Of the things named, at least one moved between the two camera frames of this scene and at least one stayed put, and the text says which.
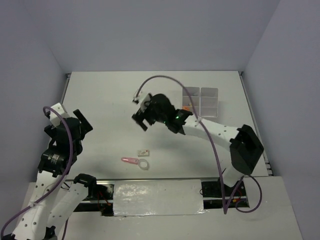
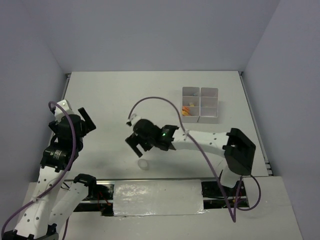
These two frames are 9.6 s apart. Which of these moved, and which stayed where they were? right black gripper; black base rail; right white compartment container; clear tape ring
Moved: right black gripper
Stayed: clear tape ring; black base rail; right white compartment container
